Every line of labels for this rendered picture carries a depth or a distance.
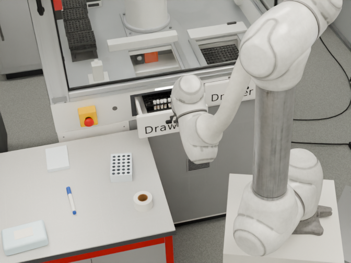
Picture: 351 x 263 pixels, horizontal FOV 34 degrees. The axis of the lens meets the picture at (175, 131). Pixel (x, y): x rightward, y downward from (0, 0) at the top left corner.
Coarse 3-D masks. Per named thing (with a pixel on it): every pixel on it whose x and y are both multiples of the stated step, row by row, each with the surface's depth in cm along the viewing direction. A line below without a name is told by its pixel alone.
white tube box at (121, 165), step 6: (114, 156) 228; (120, 156) 228; (126, 156) 227; (114, 162) 225; (120, 162) 225; (126, 162) 224; (132, 162) 228; (114, 168) 222; (120, 168) 222; (126, 168) 222; (132, 168) 226; (114, 174) 220; (120, 174) 219; (126, 174) 219; (132, 174) 223; (114, 180) 220; (120, 180) 221; (126, 180) 221; (132, 180) 221
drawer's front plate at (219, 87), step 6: (204, 84) 240; (210, 84) 240; (216, 84) 240; (222, 84) 241; (252, 84) 244; (204, 90) 242; (210, 90) 241; (216, 90) 242; (222, 90) 243; (246, 90) 246; (252, 90) 247; (210, 96) 243; (216, 96) 244; (222, 96) 245; (246, 96) 248; (252, 96) 249; (210, 102) 246; (216, 102) 246
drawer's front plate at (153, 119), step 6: (144, 114) 226; (150, 114) 226; (156, 114) 226; (162, 114) 226; (168, 114) 227; (138, 120) 225; (144, 120) 226; (150, 120) 227; (156, 120) 227; (162, 120) 228; (138, 126) 227; (144, 126) 228; (156, 126) 229; (162, 126) 230; (138, 132) 229; (144, 132) 230; (156, 132) 231; (162, 132) 232; (168, 132) 233; (174, 132) 234
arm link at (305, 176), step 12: (300, 156) 179; (312, 156) 179; (300, 168) 175; (312, 168) 176; (288, 180) 176; (300, 180) 175; (312, 180) 176; (300, 192) 174; (312, 192) 177; (312, 204) 180
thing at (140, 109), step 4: (140, 96) 250; (136, 100) 238; (140, 100) 248; (136, 104) 236; (140, 104) 246; (144, 104) 245; (136, 108) 238; (140, 108) 234; (144, 108) 244; (136, 112) 239; (140, 112) 232; (144, 112) 241
